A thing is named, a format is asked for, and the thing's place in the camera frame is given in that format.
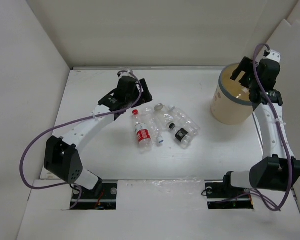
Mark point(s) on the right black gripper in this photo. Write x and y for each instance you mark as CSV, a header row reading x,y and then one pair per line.
x,y
246,65

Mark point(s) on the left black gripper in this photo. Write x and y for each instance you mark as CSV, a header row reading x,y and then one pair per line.
x,y
145,97

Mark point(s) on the blue cap clear bottle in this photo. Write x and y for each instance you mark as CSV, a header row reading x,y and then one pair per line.
x,y
153,125

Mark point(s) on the red label plastic bottle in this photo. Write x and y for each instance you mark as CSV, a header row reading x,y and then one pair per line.
x,y
141,132

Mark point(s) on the beige bin with grey rim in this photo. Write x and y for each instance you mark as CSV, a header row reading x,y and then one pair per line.
x,y
230,104

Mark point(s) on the black label plastic bottle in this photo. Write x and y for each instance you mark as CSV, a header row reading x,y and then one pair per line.
x,y
180,135

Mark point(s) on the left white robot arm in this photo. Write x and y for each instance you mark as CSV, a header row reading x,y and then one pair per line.
x,y
62,154

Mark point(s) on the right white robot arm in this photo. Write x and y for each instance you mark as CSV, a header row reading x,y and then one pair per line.
x,y
279,169

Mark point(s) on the clear ribbed plastic bottle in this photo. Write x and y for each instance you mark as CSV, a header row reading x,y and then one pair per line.
x,y
184,120

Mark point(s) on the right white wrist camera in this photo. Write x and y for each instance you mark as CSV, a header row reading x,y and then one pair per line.
x,y
272,55

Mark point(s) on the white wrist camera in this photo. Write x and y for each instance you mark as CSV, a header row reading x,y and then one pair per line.
x,y
126,73
272,55

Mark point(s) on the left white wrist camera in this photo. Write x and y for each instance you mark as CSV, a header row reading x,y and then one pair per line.
x,y
126,73

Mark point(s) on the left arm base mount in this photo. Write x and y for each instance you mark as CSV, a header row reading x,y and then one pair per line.
x,y
106,199

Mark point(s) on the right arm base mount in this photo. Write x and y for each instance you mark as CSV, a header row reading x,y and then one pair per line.
x,y
221,195

